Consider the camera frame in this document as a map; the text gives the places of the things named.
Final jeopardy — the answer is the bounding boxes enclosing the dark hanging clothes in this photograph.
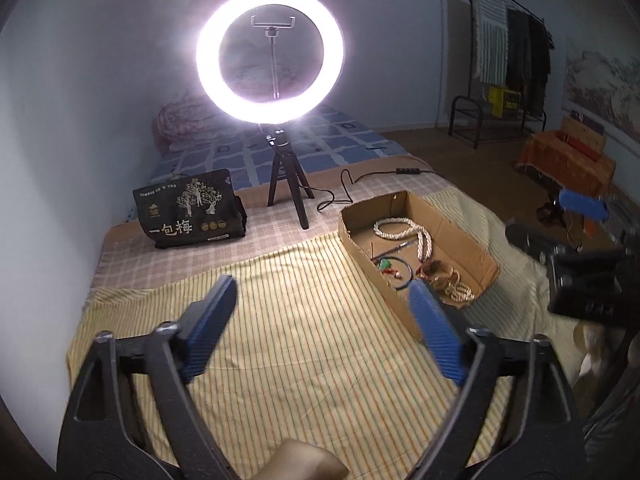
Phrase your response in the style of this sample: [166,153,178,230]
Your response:
[506,9,554,116]

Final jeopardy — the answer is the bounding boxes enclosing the blue patterned bed sheet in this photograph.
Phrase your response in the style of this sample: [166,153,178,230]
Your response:
[151,106,407,191]

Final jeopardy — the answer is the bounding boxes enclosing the pink checked blanket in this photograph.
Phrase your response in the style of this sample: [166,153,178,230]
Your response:
[90,169,448,290]

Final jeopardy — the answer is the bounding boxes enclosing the white ring light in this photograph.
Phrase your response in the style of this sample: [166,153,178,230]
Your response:
[195,0,345,126]

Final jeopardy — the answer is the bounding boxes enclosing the black clothes rack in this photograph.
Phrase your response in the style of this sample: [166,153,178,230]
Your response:
[447,0,554,148]

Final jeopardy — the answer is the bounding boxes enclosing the landscape wall painting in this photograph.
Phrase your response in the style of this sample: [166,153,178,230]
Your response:
[562,32,639,143]

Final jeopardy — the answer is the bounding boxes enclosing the white striped hanging garment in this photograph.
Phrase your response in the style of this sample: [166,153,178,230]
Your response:
[471,0,509,87]

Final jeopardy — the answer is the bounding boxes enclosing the gloved left hand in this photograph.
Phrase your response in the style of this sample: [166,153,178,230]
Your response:
[252,439,349,480]

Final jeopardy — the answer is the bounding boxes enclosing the black printed snack bag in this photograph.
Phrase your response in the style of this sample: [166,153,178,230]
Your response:
[134,169,247,249]

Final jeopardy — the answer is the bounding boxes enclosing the yellow striped cloth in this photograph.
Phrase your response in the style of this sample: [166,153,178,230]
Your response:
[67,186,582,479]

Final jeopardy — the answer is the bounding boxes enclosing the folded floral quilt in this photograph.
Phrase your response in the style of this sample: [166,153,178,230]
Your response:
[152,94,235,154]

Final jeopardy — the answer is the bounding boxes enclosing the black device on floor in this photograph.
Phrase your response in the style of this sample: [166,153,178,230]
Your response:
[536,190,566,228]

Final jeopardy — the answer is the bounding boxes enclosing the black power cable with switch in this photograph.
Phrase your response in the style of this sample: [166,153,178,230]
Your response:
[311,164,432,214]

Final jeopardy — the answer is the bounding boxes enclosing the gloved right hand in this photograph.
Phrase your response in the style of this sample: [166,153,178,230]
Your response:
[573,321,627,389]

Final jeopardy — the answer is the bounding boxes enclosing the black tripod stand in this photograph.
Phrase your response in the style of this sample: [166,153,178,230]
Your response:
[266,128,314,230]

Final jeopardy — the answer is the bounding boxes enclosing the large twisted pearl necklace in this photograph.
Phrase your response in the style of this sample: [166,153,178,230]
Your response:
[373,218,435,264]

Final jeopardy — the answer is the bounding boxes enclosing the brown cardboard box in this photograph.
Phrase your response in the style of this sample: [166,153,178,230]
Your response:
[338,191,500,340]

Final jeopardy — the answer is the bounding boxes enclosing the orange cloth covered stand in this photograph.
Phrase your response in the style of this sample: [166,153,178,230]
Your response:
[515,116,616,197]

